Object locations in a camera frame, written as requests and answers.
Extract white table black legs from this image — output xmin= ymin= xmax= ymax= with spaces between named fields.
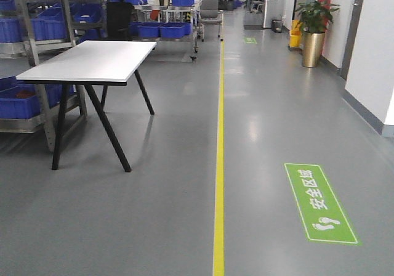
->
xmin=16 ymin=41 xmax=156 ymax=173

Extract green floor safety sign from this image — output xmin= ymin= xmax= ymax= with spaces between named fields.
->
xmin=284 ymin=163 xmax=361 ymax=245

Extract potted plant gold planter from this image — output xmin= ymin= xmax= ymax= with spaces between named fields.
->
xmin=295 ymin=1 xmax=340 ymax=68

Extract steel shelf rack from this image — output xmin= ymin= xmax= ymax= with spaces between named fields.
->
xmin=1 ymin=0 xmax=104 ymax=151

